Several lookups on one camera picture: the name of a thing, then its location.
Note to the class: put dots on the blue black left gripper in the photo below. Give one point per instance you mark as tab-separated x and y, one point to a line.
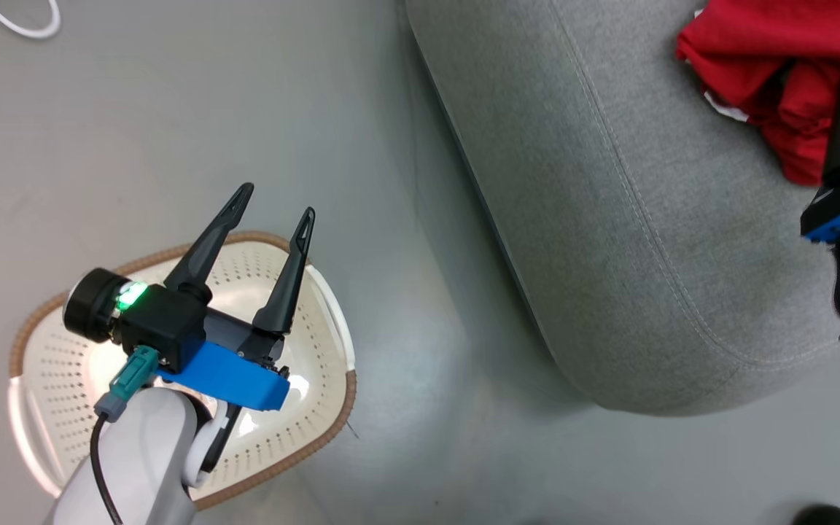
230	375

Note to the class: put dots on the red garment with white tag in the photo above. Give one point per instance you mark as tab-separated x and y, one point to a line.
748	44

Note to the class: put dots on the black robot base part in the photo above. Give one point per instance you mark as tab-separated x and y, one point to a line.
828	516

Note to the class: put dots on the white perforated laundry basket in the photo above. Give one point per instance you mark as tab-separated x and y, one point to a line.
70	364

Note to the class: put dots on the grey fabric sofa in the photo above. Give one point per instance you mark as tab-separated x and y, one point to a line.
609	219

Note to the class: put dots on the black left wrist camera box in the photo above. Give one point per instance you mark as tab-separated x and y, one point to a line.
165	321

